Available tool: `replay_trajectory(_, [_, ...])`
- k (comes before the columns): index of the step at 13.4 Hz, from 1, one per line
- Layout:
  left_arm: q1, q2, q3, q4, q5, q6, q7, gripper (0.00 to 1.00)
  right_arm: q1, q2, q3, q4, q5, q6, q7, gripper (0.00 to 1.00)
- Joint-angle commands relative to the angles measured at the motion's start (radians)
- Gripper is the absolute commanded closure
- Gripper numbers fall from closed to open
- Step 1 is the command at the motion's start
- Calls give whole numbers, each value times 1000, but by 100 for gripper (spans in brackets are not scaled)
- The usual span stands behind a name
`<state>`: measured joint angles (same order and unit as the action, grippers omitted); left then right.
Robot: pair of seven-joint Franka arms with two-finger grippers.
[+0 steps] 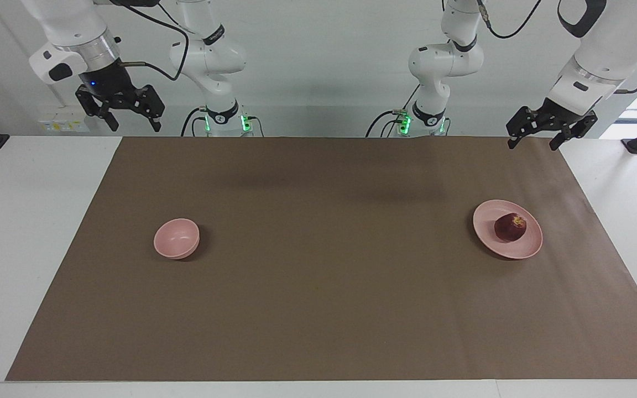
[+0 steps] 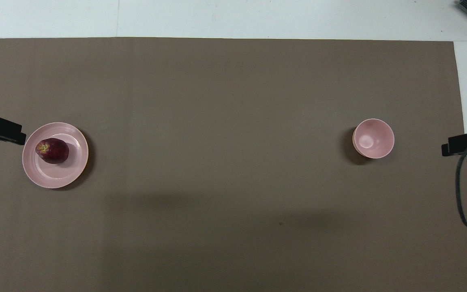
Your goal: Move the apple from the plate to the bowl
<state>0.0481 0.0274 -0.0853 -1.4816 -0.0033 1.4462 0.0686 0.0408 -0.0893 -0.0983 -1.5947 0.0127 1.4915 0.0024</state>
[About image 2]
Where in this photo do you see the dark red apple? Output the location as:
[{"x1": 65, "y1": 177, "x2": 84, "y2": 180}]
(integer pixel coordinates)
[{"x1": 35, "y1": 138, "x2": 70, "y2": 164}]

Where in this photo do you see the pink plate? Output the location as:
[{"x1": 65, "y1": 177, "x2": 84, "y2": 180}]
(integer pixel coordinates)
[{"x1": 22, "y1": 122, "x2": 89, "y2": 189}]

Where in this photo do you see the pink bowl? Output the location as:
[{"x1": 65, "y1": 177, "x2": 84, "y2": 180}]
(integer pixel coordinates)
[{"x1": 352, "y1": 118, "x2": 395, "y2": 159}]

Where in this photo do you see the brown table mat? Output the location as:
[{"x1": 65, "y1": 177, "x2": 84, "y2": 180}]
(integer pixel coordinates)
[{"x1": 0, "y1": 37, "x2": 467, "y2": 292}]

